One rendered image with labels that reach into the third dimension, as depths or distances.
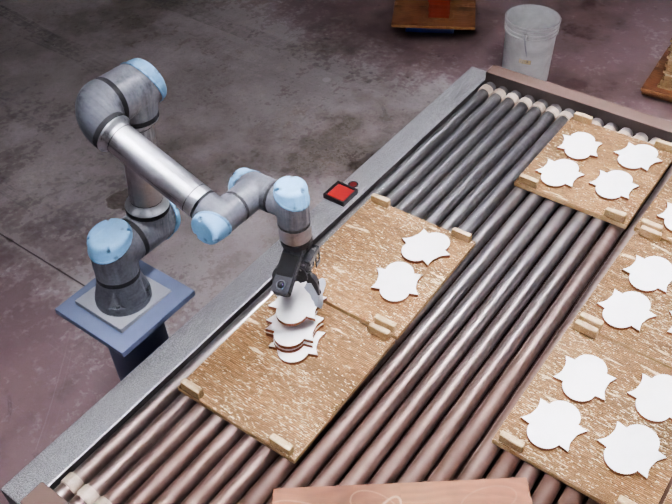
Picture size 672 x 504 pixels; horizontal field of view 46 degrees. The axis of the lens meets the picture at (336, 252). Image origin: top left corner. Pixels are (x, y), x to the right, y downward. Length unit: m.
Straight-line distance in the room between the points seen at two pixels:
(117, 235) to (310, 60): 2.95
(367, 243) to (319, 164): 1.84
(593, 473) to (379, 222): 0.91
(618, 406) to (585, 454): 0.16
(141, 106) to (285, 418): 0.79
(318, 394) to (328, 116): 2.67
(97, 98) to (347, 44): 3.29
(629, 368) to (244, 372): 0.91
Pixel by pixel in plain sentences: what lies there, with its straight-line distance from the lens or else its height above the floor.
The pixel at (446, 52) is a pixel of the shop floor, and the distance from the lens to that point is 4.92.
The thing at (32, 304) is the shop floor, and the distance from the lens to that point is 3.61.
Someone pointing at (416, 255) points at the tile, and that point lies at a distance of 2.16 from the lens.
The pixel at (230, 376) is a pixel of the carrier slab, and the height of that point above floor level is 0.94.
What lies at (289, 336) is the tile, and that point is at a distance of 1.93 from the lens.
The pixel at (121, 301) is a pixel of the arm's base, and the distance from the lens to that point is 2.16.
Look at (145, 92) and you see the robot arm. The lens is 1.90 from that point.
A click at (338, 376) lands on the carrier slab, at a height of 0.94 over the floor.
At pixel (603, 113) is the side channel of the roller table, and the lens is 2.79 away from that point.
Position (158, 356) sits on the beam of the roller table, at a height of 0.91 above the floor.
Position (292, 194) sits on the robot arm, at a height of 1.38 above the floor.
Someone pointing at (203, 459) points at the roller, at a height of 0.92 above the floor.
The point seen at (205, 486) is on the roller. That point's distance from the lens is 1.80.
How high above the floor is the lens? 2.46
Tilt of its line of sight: 44 degrees down
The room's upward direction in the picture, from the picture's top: 3 degrees counter-clockwise
